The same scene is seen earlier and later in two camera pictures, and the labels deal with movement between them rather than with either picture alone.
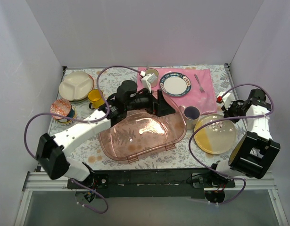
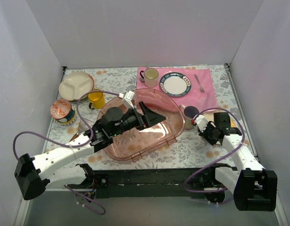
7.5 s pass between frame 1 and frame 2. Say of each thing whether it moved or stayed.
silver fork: stayed
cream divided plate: stayed
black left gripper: moved
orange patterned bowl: stayed
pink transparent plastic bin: stayed
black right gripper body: moved
